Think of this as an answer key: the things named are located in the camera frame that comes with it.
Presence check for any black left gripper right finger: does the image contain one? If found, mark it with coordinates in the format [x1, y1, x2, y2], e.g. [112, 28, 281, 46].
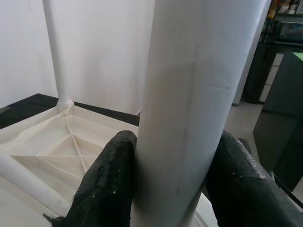
[204, 130, 303, 227]

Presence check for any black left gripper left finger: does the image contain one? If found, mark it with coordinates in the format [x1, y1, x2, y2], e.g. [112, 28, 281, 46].
[43, 130, 139, 227]

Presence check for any white plastic table leg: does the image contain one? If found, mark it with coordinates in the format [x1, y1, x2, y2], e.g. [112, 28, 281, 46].
[131, 0, 272, 227]
[41, 0, 76, 114]
[0, 148, 70, 214]

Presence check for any white plastic table top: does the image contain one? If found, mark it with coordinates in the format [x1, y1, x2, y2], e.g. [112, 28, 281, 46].
[0, 104, 218, 227]

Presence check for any dark grey cabinet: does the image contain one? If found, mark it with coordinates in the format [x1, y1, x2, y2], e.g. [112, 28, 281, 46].
[252, 51, 303, 192]

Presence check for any black tablecloth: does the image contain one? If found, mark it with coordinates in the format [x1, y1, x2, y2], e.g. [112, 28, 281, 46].
[0, 93, 141, 130]

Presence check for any black tall appliance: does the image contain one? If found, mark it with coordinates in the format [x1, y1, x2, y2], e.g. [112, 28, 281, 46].
[243, 43, 278, 105]

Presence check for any black microwave oven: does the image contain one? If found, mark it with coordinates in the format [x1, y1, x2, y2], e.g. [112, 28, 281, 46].
[262, 14, 303, 47]

